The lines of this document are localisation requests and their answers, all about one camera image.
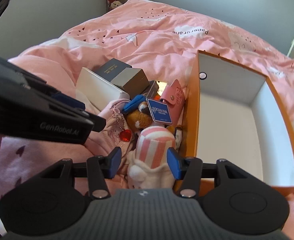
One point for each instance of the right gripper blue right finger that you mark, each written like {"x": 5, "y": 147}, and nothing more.
{"x": 176, "y": 163}

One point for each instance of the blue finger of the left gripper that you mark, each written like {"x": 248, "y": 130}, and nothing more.
{"x": 99, "y": 122}
{"x": 63, "y": 98}

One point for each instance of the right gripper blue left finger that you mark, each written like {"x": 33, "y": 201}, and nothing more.
{"x": 113, "y": 162}

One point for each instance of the white rectangular box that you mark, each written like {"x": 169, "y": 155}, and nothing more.
{"x": 97, "y": 90}

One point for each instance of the pink striped white plush toy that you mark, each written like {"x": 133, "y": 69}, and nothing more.
{"x": 147, "y": 163}

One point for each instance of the brown bear plush with tag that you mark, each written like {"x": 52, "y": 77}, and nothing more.
{"x": 137, "y": 115}

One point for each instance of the dark grey gift box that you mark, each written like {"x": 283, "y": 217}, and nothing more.
{"x": 133, "y": 81}

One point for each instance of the pink bag with heart charm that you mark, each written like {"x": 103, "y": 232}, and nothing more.
{"x": 102, "y": 143}

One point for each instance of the small dark patterned box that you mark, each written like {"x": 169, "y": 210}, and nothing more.
{"x": 155, "y": 89}

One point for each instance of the pink leather key pouch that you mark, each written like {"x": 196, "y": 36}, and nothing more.
{"x": 173, "y": 96}

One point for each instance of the orange cardboard storage box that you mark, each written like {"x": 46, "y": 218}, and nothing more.
{"x": 234, "y": 112}

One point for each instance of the pink printed bed duvet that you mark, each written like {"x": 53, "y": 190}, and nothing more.
{"x": 160, "y": 39}

